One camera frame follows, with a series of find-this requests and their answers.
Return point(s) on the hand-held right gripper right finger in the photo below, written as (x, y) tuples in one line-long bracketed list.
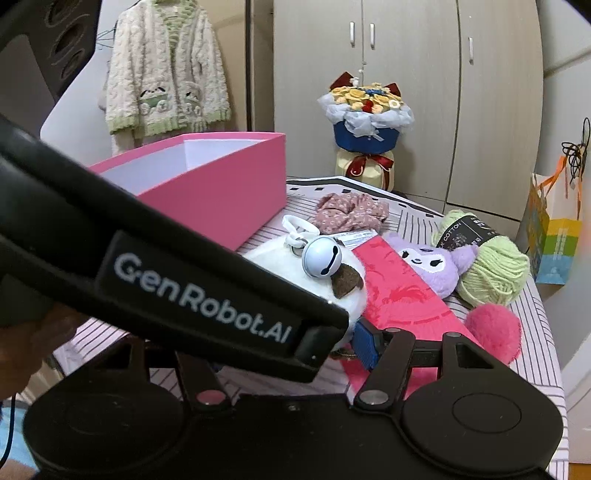
[(368, 346)]

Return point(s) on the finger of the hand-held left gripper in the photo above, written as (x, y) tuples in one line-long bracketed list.
[(318, 337)]

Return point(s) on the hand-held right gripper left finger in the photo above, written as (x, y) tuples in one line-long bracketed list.
[(198, 378)]

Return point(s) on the white plush toy with bell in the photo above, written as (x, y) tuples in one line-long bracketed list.
[(277, 258)]

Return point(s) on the pink cardboard box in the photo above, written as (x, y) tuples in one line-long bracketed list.
[(221, 194)]

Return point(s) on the purple plush toy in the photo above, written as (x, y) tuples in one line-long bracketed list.
[(438, 277)]

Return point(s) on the person's left hand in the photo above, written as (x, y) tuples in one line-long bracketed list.
[(27, 350)]

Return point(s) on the white paper label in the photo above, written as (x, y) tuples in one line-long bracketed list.
[(355, 237)]

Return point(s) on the pink pom-pom plush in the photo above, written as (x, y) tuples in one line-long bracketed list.
[(494, 330)]

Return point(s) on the pink floral scrunchie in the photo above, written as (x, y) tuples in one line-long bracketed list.
[(351, 212)]

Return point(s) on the green yarn ball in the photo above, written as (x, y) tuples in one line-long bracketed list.
[(498, 272)]

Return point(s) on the cream fluffy cardigan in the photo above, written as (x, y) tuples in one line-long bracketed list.
[(161, 69)]

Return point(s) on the blue cloth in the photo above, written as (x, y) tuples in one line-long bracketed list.
[(16, 434)]

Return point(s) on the yellow flower bouquet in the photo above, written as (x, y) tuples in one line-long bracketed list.
[(364, 134)]

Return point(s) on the colourful paper gift bag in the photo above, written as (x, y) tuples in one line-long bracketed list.
[(558, 249)]

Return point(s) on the beige wardrobe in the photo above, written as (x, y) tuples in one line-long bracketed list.
[(415, 46)]

